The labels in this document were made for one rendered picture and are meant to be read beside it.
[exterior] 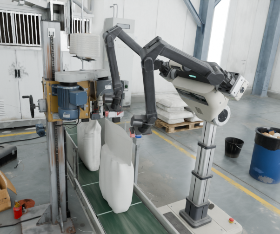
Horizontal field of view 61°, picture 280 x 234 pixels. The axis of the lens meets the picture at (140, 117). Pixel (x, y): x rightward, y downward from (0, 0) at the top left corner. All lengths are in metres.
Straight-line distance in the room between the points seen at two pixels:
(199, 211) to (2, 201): 1.84
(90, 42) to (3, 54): 2.98
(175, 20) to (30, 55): 4.26
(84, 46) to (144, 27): 5.10
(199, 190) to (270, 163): 1.66
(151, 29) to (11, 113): 4.14
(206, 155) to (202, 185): 0.26
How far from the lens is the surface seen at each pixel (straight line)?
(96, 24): 5.14
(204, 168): 1.92
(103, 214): 1.98
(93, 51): 1.71
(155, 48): 1.09
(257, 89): 10.30
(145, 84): 1.20
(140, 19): 6.69
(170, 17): 7.20
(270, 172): 3.55
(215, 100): 1.53
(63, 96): 1.73
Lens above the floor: 1.65
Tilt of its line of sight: 17 degrees down
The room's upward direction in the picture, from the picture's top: 4 degrees clockwise
